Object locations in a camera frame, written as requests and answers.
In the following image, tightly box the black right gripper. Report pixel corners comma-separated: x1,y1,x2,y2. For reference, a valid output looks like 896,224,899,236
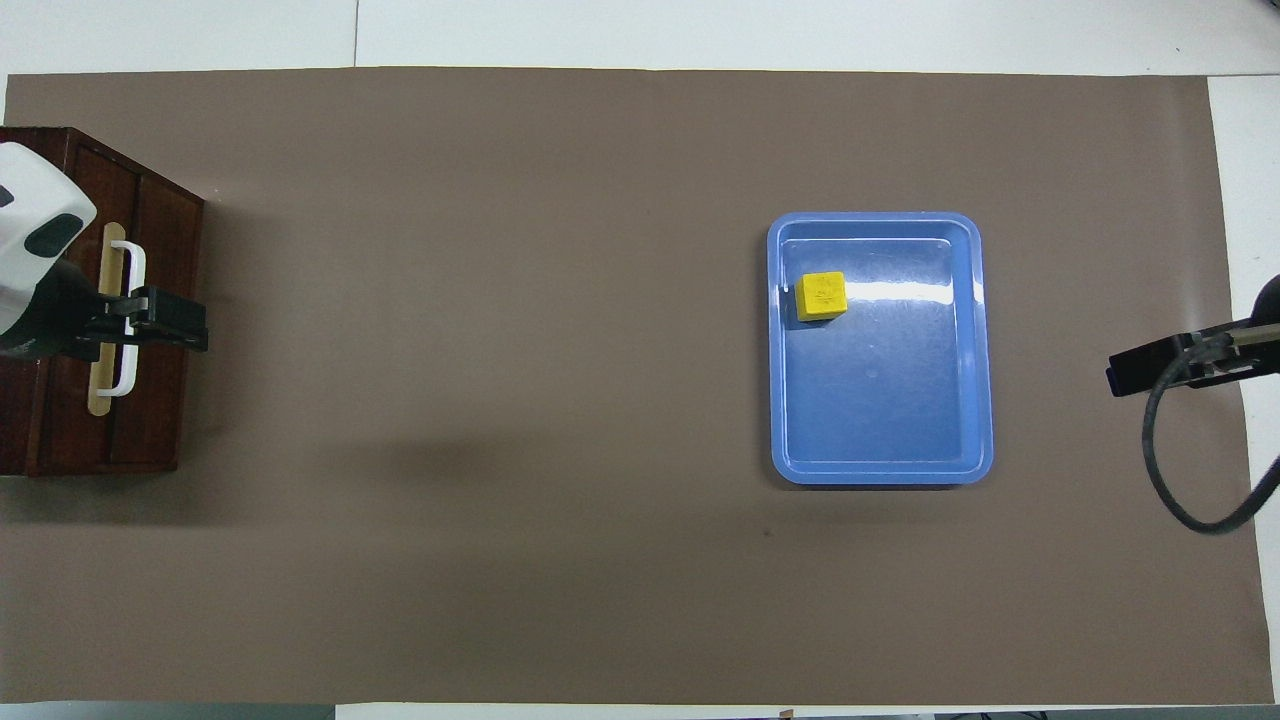
1106,275,1280,399

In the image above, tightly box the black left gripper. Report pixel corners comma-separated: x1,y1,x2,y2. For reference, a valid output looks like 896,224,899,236
0,258,211,363

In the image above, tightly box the wooden drawer with white handle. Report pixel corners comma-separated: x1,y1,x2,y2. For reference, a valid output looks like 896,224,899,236
45,160,196,466

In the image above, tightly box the yellow cube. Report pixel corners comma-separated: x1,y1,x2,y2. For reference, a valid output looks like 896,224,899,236
795,270,849,323

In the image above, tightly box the dark wooden drawer cabinet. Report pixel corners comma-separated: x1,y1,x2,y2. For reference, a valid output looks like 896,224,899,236
0,127,206,477

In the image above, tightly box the blue plastic tray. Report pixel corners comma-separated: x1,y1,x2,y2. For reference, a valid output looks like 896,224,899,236
767,210,996,488

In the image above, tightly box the brown table mat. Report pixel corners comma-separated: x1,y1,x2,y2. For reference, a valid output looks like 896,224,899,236
0,65,1276,706

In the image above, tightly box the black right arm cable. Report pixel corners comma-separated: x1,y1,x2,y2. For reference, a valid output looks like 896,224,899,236
1143,330,1280,534

